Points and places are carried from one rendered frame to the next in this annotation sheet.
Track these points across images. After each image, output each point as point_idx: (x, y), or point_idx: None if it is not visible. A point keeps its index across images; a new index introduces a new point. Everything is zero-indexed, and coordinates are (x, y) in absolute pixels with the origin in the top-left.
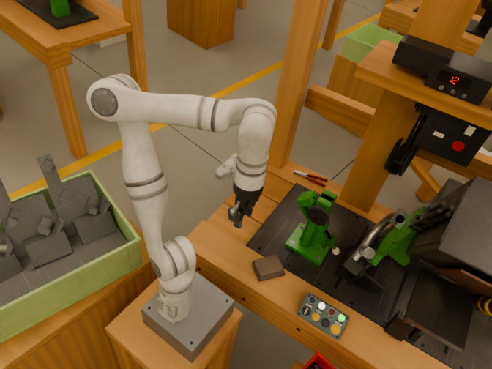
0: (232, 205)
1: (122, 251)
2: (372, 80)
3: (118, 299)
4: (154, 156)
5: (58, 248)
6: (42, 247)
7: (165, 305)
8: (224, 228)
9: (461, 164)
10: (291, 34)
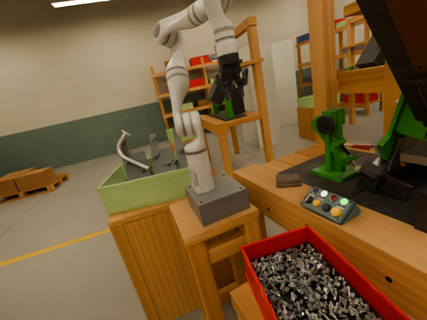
0: (280, 160)
1: None
2: (358, 7)
3: None
4: (180, 58)
5: None
6: (164, 171)
7: (190, 172)
8: (267, 168)
9: None
10: (311, 34)
